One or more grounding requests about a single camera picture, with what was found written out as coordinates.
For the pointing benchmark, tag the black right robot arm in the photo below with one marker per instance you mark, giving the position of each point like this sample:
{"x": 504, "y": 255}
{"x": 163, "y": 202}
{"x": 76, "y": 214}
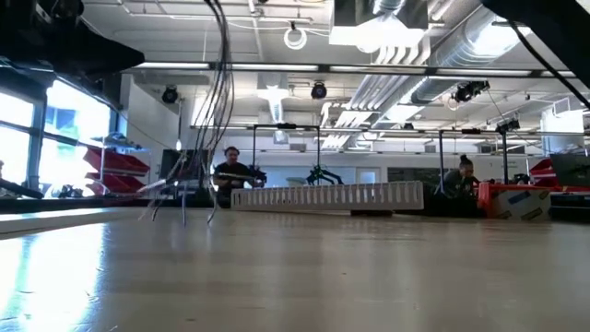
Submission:
{"x": 553, "y": 27}

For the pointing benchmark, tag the person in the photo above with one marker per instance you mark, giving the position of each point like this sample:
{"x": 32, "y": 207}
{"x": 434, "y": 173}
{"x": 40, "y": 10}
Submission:
{"x": 458, "y": 182}
{"x": 232, "y": 175}

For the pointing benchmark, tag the round ceiling spotlight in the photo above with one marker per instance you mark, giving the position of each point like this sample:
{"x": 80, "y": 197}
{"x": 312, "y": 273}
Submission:
{"x": 318, "y": 90}
{"x": 169, "y": 94}

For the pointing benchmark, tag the black computer monitor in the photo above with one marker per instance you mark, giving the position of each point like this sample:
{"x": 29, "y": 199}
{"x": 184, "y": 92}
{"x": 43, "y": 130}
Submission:
{"x": 170, "y": 161}

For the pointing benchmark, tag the red storage bins rack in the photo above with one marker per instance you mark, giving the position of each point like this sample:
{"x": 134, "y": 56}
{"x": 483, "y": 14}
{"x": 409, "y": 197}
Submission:
{"x": 117, "y": 166}

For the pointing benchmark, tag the orange tape dispenser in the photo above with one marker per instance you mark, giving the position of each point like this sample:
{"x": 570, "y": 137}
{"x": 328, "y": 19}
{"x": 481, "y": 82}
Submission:
{"x": 484, "y": 196}

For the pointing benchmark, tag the red storage bin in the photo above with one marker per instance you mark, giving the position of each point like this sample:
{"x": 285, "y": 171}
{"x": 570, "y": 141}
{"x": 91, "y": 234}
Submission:
{"x": 541, "y": 173}

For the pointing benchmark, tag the dark background screen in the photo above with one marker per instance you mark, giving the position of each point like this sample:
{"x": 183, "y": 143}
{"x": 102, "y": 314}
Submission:
{"x": 571, "y": 170}

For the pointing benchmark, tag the black background rig frame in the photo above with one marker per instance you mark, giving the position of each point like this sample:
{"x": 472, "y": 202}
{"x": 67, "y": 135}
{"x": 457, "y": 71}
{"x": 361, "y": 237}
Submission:
{"x": 286, "y": 126}
{"x": 441, "y": 161}

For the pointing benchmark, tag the black ceiling camera rig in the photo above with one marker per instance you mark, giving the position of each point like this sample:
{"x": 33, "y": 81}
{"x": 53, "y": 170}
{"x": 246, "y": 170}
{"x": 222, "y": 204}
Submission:
{"x": 470, "y": 90}

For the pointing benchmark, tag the silver ventilation duct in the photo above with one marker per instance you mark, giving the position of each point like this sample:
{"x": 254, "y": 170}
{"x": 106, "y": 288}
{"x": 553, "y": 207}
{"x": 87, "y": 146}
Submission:
{"x": 465, "y": 50}

